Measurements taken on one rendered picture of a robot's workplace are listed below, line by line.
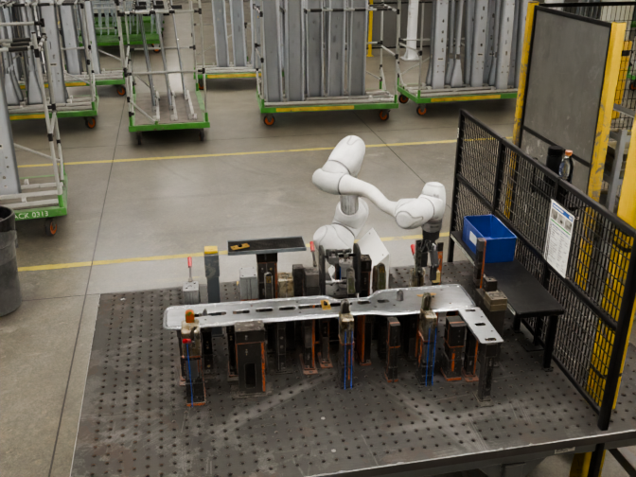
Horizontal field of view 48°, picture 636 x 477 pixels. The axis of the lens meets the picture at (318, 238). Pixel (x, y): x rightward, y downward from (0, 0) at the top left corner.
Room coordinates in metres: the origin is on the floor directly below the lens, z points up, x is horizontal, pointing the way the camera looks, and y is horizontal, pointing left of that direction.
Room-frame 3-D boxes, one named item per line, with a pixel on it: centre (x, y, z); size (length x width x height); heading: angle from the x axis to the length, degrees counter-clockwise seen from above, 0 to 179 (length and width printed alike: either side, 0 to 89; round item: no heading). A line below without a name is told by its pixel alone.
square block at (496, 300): (2.77, -0.78, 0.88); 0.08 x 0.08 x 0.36; 9
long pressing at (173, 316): (2.77, -0.02, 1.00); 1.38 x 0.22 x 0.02; 99
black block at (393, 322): (2.66, -0.33, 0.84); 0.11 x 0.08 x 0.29; 9
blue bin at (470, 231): (3.31, -0.86, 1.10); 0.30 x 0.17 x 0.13; 10
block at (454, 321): (2.68, -0.60, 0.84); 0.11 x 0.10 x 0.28; 9
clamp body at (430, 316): (2.64, -0.47, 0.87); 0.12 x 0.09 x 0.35; 9
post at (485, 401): (2.50, -0.71, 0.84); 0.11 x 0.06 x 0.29; 9
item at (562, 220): (2.84, -1.06, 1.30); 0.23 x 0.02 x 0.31; 9
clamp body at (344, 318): (2.62, -0.12, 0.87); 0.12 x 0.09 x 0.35; 9
